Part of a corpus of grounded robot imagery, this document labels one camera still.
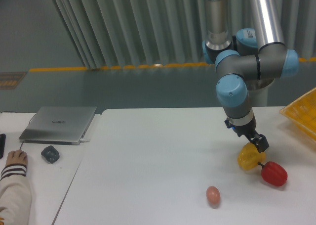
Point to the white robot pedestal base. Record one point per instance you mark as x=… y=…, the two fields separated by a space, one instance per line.
x=258 y=91

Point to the dark grey small device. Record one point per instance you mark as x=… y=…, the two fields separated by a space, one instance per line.
x=50 y=154

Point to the silver laptop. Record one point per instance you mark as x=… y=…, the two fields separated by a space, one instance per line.
x=58 y=125

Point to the person's hand on mouse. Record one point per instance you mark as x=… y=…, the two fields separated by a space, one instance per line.
x=17 y=157

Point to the white striped sleeve forearm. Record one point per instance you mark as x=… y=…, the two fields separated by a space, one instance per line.
x=15 y=195

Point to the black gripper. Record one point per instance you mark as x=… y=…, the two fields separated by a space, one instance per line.
x=248 y=130

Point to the brown egg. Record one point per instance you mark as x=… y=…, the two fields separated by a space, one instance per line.
x=213 y=195

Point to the white pleated curtain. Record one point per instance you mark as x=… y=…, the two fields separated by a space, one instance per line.
x=168 y=32

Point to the yellow plastic basket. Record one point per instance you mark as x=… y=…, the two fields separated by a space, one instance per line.
x=302 y=113

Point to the red bell pepper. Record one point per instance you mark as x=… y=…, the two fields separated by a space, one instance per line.
x=273 y=173

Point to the white laptop plug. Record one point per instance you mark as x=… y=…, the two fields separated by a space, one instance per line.
x=83 y=140

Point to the yellow bell pepper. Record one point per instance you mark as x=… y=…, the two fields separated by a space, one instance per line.
x=249 y=157

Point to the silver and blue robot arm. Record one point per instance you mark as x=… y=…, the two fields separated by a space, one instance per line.
x=253 y=56

